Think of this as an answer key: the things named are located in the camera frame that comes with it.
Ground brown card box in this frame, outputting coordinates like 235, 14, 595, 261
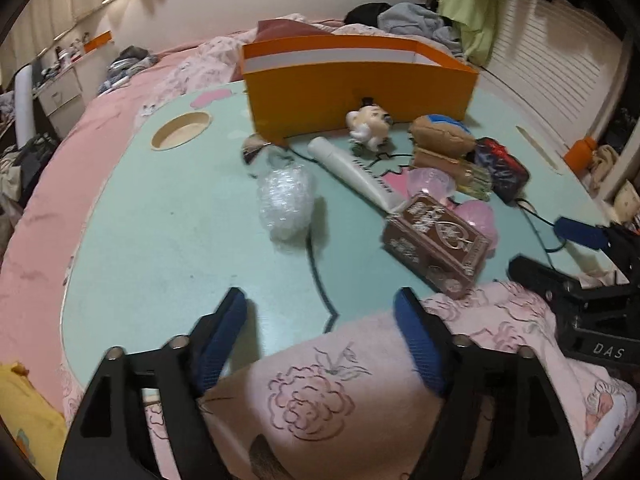
382, 194, 490, 299

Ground pink translucent shell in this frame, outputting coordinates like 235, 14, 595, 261
407, 168, 457, 202
454, 200, 499, 257

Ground brown plush pouch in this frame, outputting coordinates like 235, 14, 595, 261
409, 114, 476, 158

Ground white cosmetic tube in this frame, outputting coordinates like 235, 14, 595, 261
307, 136, 406, 214

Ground white cartoon figurine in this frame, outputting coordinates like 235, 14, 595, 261
346, 98, 393, 153

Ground bubble wrap ball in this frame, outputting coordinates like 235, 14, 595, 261
257, 165, 316, 242

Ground orange bottle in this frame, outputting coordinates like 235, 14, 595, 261
563, 136, 598, 177

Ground mint green lap table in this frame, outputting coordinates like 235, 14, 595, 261
60, 81, 629, 386

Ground lime green garment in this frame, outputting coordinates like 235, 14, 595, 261
438, 0, 499, 66

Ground grey hoodie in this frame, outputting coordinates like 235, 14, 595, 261
378, 2, 463, 55

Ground black garment pile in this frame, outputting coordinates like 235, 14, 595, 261
343, 2, 392, 28

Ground small folding fan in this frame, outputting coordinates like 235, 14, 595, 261
242, 133, 271, 166

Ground orange cardboard box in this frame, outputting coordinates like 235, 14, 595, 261
241, 35, 478, 145

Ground white drawer cabinet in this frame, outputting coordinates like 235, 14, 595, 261
36, 68, 86, 139

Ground clothes pile on bed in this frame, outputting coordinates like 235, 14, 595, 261
98, 46, 160, 96

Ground dark red pillow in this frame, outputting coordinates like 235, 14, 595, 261
254, 18, 330, 42

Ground floral pink duvet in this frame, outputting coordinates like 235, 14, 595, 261
144, 12, 452, 111

